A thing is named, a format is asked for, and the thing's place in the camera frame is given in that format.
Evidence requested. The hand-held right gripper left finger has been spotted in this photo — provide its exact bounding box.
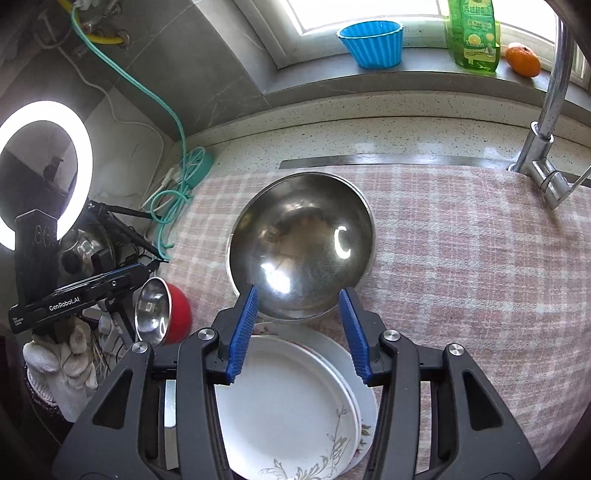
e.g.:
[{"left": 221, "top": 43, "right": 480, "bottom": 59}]
[{"left": 53, "top": 285, "right": 260, "bottom": 480}]

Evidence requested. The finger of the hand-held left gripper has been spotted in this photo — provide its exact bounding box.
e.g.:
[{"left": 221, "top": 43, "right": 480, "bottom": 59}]
[{"left": 133, "top": 257, "right": 169, "bottom": 283}]

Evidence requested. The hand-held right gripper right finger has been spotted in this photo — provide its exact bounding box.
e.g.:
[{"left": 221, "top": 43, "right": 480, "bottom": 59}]
[{"left": 338, "top": 287, "right": 541, "bottom": 480}]

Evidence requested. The grey floral white plate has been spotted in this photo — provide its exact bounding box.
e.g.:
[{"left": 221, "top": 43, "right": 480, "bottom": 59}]
[{"left": 213, "top": 335, "right": 362, "bottom": 480}]

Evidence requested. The large pink flower plate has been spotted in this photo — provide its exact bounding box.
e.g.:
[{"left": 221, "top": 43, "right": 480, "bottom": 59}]
[{"left": 252, "top": 322, "right": 379, "bottom": 467}]

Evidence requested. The stainless steel bowl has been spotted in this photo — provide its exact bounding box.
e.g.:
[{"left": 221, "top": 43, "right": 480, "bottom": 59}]
[{"left": 226, "top": 172, "right": 377, "bottom": 321}]

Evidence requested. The person's left hand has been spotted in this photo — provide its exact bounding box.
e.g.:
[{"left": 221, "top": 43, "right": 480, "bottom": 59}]
[{"left": 22, "top": 318, "right": 100, "bottom": 423}]

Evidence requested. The stainless steel pot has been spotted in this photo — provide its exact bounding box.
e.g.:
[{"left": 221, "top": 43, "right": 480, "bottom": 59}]
[{"left": 58, "top": 224, "right": 116, "bottom": 289}]

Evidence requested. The red steel-lined bowl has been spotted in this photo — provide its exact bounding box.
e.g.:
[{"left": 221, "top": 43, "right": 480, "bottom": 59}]
[{"left": 134, "top": 277, "right": 193, "bottom": 347}]

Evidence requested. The black tripod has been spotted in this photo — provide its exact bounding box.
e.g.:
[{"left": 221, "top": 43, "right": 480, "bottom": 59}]
[{"left": 88, "top": 200, "right": 169, "bottom": 264}]

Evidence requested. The teal power strip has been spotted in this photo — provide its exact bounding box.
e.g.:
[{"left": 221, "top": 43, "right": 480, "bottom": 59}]
[{"left": 173, "top": 148, "right": 215, "bottom": 192}]

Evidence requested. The pink checked cloth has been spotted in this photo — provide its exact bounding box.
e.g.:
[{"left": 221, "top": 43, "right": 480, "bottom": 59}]
[{"left": 164, "top": 164, "right": 591, "bottom": 469}]

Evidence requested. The chrome kitchen faucet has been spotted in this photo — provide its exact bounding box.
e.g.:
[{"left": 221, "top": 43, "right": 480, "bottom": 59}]
[{"left": 508, "top": 18, "right": 591, "bottom": 210}]

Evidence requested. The blue fluted plastic cup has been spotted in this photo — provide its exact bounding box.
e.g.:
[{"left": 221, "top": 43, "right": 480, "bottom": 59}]
[{"left": 336, "top": 20, "right": 405, "bottom": 70}]

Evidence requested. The green dish soap bottle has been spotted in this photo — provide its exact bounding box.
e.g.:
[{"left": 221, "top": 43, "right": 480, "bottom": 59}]
[{"left": 443, "top": 0, "right": 502, "bottom": 77}]

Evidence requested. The orange fruit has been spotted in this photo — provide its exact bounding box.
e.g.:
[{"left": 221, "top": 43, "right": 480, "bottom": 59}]
[{"left": 505, "top": 42, "right": 542, "bottom": 78}]

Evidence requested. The ring light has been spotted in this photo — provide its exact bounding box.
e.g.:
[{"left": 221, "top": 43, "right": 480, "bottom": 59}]
[{"left": 0, "top": 100, "right": 94, "bottom": 252}]

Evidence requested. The teal hose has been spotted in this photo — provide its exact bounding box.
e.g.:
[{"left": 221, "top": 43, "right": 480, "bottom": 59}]
[{"left": 69, "top": 0, "right": 215, "bottom": 259}]

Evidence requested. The yellow gas hose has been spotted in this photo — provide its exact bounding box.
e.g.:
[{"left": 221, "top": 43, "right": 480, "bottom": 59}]
[{"left": 58, "top": 0, "right": 125, "bottom": 49}]

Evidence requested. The white frame window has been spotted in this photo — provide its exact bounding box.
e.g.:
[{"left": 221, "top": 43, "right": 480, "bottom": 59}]
[{"left": 233, "top": 0, "right": 561, "bottom": 70}]

